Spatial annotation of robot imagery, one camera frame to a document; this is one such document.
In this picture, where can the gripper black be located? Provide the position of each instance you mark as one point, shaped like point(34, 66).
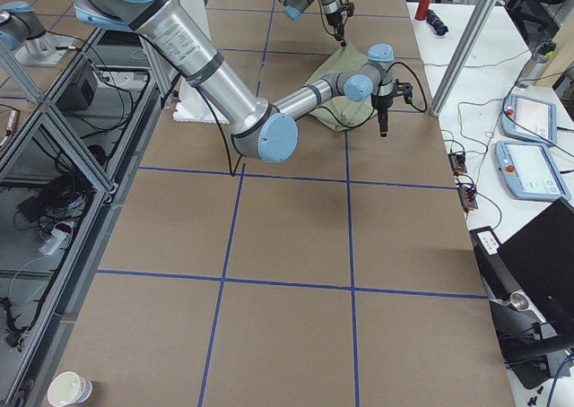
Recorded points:
point(334, 20)
point(382, 103)

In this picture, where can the olive green long-sleeve shirt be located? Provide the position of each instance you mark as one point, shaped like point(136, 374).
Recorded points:
point(354, 77)

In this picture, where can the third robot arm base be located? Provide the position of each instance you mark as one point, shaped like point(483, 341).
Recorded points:
point(23, 33)

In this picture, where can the folded dark blue umbrella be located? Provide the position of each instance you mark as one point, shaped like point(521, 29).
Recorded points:
point(439, 27)

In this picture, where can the orange terminal block strip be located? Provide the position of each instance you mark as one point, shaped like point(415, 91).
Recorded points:
point(466, 187)

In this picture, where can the far teach pendant tablet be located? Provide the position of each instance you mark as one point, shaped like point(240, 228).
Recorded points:
point(529, 119)

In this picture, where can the teach pendant tablet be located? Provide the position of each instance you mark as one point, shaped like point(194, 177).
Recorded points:
point(529, 172)
point(529, 119)

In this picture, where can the near teach pendant tablet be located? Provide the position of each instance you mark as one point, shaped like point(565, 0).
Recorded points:
point(529, 172)

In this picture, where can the black laptop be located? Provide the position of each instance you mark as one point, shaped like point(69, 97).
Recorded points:
point(540, 258)

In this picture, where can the paper cup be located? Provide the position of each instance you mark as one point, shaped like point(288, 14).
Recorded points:
point(69, 388)

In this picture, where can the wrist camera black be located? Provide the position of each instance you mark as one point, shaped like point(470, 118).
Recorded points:
point(346, 8)
point(404, 90)

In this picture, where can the aluminium frame post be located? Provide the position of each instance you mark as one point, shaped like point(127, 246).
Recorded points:
point(478, 18)

